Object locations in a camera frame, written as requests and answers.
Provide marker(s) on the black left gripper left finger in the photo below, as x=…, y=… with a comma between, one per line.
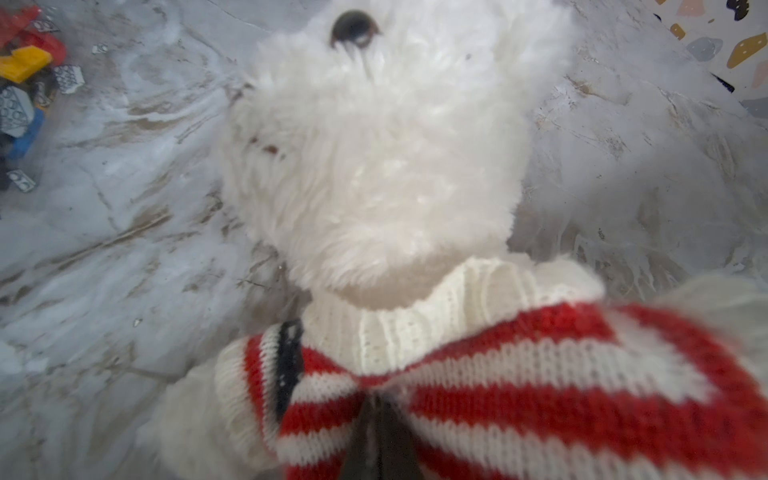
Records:
x=361, y=459

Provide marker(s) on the bag of colourful small parts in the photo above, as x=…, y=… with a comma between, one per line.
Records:
x=34, y=70

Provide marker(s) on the red white striped knitted sweater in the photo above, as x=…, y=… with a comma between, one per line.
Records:
x=511, y=371

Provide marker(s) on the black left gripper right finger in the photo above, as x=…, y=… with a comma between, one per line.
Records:
x=397, y=459

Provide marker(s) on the white teddy bear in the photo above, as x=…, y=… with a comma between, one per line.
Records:
x=377, y=149

